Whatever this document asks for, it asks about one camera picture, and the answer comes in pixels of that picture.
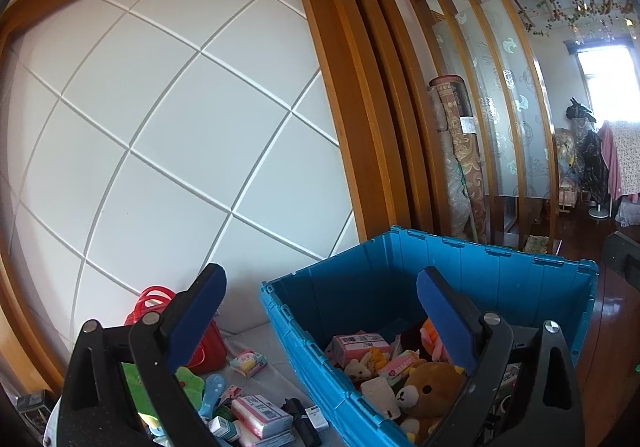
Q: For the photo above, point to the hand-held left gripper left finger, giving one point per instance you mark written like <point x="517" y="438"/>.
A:
<point x="200" y="307"/>

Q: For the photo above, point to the ceiling vine decoration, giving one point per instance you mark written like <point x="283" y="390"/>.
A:
<point x="575" y="2"/>

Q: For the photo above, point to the brown bear plush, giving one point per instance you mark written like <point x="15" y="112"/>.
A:
<point x="435" y="392"/>

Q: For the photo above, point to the yellow plush with green hat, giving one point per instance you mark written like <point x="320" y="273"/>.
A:
<point x="192" y="384"/>

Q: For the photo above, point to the light blue plastic toy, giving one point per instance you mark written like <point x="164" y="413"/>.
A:
<point x="214" y="387"/>

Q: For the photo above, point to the red plastic carry case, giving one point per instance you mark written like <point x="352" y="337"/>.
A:
<point x="212" y="352"/>

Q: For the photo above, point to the white stand base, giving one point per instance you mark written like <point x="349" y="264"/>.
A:
<point x="600" y="213"/>

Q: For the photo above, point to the rolled patterned carpet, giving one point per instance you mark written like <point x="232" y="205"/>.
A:
<point x="457" y="152"/>

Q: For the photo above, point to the wooden glass partition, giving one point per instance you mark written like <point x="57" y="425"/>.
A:
<point x="505" y="102"/>

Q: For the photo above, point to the pastel striped pack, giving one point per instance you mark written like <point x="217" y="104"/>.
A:
<point x="247" y="363"/>

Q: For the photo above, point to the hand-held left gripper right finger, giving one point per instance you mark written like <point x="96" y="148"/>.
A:
<point x="445" y="317"/>

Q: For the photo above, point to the window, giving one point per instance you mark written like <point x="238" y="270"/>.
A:
<point x="605" y="77"/>

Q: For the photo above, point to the pink hanging cloth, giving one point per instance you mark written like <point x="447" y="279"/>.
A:
<point x="617" y="162"/>

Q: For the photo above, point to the small cream plush bunny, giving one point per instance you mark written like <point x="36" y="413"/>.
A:
<point x="357" y="371"/>

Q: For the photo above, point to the patterned floor cushion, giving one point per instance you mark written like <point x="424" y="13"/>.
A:
<point x="536" y="245"/>

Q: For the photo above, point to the dark grey panel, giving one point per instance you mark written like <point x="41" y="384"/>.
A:
<point x="622" y="257"/>

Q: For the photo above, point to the small wooden chair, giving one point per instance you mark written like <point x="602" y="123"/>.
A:
<point x="569" y="197"/>

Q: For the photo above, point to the pink tissue pack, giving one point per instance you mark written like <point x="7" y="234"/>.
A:
<point x="397" y="366"/>
<point x="357" y="347"/>
<point x="260" y="414"/>

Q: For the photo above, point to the black pouch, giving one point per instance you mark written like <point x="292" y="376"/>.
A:
<point x="302" y="422"/>

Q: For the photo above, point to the dark box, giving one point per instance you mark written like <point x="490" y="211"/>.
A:
<point x="35" y="407"/>

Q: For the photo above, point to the white paper packet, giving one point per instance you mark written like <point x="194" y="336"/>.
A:
<point x="380" y="397"/>

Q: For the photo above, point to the blue plastic storage bin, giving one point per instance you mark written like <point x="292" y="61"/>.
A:
<point x="380" y="277"/>

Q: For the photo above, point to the small green white box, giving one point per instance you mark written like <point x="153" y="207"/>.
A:
<point x="222" y="428"/>

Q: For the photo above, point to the black hanging garment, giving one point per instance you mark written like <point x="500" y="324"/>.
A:
<point x="590" y="152"/>

